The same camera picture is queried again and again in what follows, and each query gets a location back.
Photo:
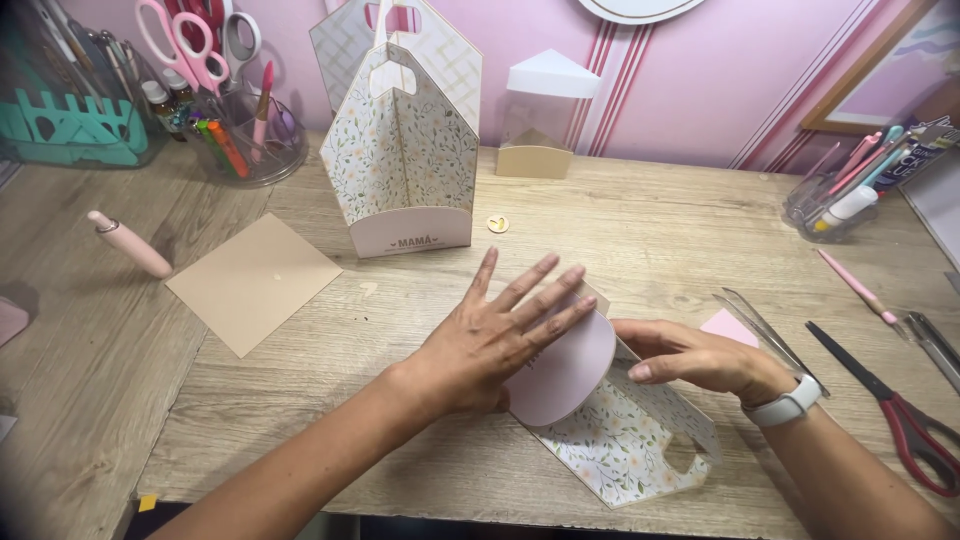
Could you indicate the white sheet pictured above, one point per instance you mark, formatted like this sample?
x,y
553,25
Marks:
x,y
937,210

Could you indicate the small brown bottle white cap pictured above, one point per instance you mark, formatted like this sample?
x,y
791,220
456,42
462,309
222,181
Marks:
x,y
159,109
180,86

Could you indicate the floral paper box with pink front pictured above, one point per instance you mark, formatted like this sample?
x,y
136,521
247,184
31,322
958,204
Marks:
x,y
615,442

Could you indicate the person's right hand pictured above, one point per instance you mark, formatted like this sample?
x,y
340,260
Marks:
x,y
705,360

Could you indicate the pink paper piece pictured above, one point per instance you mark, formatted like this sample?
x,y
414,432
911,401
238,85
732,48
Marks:
x,y
724,326

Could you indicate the white smartwatch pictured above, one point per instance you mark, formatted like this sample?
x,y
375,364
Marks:
x,y
784,406

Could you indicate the clear pen holder with pens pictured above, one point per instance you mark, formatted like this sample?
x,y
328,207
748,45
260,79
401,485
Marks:
x,y
810,202

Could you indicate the clear round tool organizer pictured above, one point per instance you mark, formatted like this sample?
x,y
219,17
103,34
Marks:
x,y
285,157

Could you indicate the pink marker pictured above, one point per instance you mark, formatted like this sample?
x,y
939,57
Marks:
x,y
262,112

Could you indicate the green marker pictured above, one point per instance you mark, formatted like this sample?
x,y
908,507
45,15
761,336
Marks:
x,y
206,139

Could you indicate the silver metal tool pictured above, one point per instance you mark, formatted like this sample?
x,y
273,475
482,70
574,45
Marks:
x,y
934,345

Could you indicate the white round wall piece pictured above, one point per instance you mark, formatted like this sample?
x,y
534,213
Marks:
x,y
637,9

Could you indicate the pink flat object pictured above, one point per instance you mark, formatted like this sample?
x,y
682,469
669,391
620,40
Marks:
x,y
11,321

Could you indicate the clear container with teal pieces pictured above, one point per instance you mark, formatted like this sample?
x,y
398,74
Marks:
x,y
67,112

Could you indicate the orange marker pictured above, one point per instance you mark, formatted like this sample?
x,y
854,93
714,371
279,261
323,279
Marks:
x,y
229,150

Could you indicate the yellow paper scrap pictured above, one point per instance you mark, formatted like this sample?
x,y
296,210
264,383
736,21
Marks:
x,y
148,502

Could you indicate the person's left hand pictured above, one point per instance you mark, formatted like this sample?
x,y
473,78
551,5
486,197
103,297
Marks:
x,y
465,352

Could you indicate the pink pen-shaped craft tool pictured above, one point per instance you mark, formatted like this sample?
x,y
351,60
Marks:
x,y
131,244

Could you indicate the metal tweezers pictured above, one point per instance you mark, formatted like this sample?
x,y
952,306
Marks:
x,y
765,334

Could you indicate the lattice pattern paper caddy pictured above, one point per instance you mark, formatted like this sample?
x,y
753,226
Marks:
x,y
450,52

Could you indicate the clear house box white roof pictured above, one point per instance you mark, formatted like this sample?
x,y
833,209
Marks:
x,y
540,127

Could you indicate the wooden picture frame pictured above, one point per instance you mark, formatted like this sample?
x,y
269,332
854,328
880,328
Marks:
x,y
885,82

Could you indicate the white glue bottle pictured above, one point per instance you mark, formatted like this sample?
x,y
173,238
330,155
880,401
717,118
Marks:
x,y
847,208

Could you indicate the beige square cardstock sheet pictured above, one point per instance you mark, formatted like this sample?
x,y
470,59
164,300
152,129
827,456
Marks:
x,y
251,285

